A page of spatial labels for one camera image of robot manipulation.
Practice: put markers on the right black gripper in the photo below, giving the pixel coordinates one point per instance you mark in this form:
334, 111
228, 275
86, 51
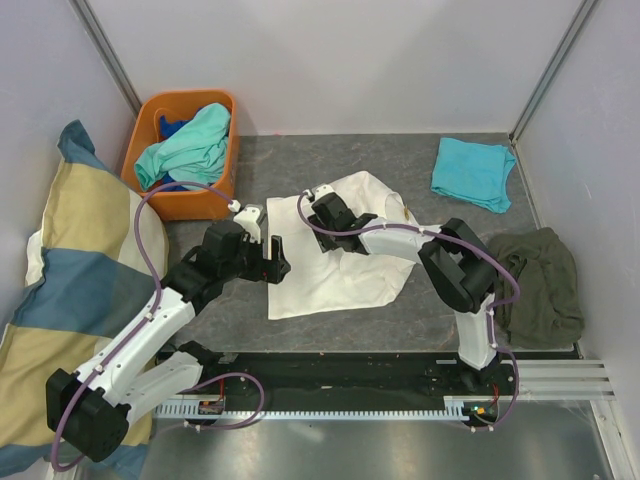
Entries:
324, 243

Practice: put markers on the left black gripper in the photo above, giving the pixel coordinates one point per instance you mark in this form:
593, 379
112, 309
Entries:
271, 271

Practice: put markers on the white t shirt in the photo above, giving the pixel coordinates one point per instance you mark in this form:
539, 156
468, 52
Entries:
336, 280

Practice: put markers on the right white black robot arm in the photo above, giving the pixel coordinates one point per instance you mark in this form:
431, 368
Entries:
457, 263

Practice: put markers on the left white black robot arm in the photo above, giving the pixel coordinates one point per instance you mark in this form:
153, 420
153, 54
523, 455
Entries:
93, 407

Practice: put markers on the orange plastic basket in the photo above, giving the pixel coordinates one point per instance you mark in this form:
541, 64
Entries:
175, 106

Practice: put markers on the mint green t shirt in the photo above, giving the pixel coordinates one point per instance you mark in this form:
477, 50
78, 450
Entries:
194, 153

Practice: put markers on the folded turquoise t shirt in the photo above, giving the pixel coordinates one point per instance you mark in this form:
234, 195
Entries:
474, 173

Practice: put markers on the dark blue t shirt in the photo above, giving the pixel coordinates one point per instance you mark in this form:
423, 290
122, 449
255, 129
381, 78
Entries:
169, 128

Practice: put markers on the blue beige checkered pillow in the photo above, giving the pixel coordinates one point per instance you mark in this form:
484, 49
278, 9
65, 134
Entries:
85, 281

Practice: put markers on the olive green t shirt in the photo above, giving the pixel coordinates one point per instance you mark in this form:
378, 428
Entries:
548, 314

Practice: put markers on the aluminium extrusion rails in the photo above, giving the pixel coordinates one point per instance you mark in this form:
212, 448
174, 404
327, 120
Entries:
564, 380

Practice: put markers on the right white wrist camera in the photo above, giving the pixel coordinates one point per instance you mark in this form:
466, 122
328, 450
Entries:
318, 192

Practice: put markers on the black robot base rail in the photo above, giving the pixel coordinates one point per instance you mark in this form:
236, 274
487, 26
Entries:
357, 380

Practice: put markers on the white slotted cable duct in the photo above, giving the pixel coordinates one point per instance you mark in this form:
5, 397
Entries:
192, 408

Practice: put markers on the right aluminium corner post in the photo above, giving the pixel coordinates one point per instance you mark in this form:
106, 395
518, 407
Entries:
560, 54

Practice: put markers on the aluminium corner post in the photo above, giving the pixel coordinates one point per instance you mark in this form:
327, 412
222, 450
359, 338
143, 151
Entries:
560, 54
97, 34

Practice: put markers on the left aluminium corner post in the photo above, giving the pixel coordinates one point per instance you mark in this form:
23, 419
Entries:
97, 34

